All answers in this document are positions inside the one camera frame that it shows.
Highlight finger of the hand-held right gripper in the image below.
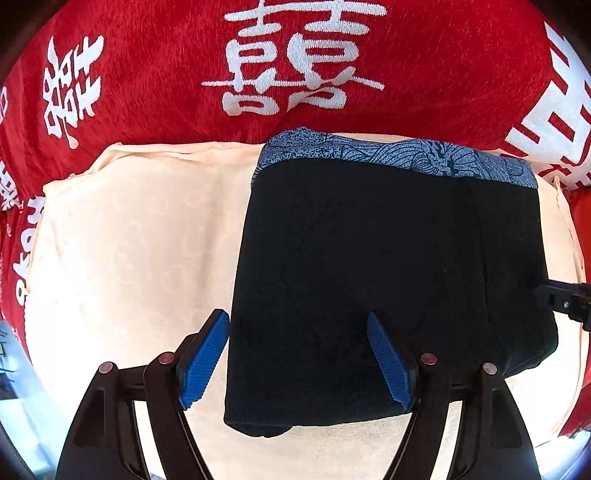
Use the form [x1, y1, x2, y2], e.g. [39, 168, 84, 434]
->
[533, 279, 591, 331]

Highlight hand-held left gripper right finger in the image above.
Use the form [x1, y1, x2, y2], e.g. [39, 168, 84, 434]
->
[366, 310, 542, 480]

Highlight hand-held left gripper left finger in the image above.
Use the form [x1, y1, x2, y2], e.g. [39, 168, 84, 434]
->
[55, 308, 230, 480]

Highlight red pillow with round print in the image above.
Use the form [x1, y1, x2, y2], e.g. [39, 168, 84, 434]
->
[558, 187, 591, 439]

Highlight black pants with blue trim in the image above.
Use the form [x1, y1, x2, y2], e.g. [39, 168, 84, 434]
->
[223, 127, 559, 438]

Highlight peach towel blanket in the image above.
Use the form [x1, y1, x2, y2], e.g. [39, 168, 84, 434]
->
[23, 134, 585, 480]

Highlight red printed blanket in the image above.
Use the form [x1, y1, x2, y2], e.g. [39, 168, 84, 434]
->
[0, 0, 591, 361]

